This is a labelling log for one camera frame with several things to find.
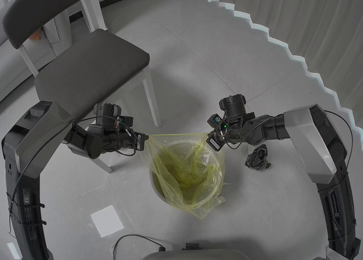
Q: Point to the white curtain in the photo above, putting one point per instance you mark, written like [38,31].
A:
[297,12]

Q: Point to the white chair with grey seat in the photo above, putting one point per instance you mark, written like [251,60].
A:
[85,69]

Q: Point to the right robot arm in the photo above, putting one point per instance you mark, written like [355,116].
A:
[306,140]

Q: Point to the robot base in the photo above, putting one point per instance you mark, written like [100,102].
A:
[198,254]

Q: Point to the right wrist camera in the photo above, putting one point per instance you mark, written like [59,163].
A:
[214,120]

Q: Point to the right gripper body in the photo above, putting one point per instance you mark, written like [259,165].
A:
[231,135]

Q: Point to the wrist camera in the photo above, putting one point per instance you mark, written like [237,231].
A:
[214,120]
[126,120]

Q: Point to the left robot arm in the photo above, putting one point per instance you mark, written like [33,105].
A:
[42,128]

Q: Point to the orange cushion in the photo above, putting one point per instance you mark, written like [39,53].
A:
[36,35]

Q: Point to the black plastic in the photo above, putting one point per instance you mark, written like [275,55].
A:
[258,158]

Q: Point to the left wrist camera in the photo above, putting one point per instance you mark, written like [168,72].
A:
[126,120]

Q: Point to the yellow plastic bag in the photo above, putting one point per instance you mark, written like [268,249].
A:
[181,165]

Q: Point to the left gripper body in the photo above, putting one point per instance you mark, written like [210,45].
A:
[127,140]

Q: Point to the white trash bin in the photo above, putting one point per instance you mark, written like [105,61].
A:
[158,191]

